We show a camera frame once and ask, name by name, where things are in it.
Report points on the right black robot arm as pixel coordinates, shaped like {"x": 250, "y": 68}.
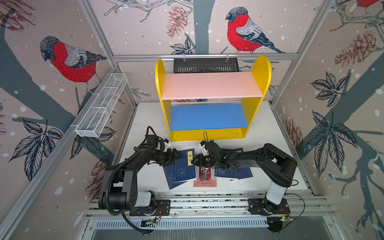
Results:
{"x": 276, "y": 164}

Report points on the blue book yin-yang cover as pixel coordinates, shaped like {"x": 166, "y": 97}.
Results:
{"x": 184, "y": 169}

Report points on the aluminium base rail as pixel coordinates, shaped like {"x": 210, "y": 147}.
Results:
{"x": 230, "y": 205}

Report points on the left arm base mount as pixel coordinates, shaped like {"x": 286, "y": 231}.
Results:
{"x": 155, "y": 209}

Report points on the black plastic tray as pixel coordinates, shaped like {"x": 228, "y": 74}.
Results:
{"x": 206, "y": 65}

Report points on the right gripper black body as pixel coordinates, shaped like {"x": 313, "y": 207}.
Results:
{"x": 207, "y": 159}

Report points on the yellow pink blue bookshelf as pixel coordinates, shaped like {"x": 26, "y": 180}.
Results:
{"x": 223, "y": 105}

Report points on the blue book plant cover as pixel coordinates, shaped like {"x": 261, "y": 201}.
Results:
{"x": 226, "y": 174}

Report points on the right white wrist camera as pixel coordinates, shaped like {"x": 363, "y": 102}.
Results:
{"x": 201, "y": 146}

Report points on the red Hamlet book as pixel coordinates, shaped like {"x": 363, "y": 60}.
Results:
{"x": 205, "y": 178}

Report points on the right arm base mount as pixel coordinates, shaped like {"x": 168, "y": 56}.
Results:
{"x": 264, "y": 207}

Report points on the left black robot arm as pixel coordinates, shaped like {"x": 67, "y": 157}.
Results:
{"x": 119, "y": 190}

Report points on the blue book yellow label right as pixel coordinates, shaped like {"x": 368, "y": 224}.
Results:
{"x": 243, "y": 173}

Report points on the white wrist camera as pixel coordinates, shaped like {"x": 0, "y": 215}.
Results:
{"x": 165, "y": 145}
{"x": 201, "y": 146}

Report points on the blue book yellow label left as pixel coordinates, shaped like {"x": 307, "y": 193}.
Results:
{"x": 170, "y": 177}

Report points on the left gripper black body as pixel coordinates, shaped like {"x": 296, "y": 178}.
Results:
{"x": 163, "y": 157}

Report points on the blue book yellow label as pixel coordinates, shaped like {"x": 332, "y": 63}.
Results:
{"x": 243, "y": 173}
{"x": 170, "y": 177}

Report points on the white wire mesh basket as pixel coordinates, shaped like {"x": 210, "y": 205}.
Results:
{"x": 98, "y": 114}

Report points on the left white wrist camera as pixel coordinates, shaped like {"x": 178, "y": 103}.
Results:
{"x": 165, "y": 145}

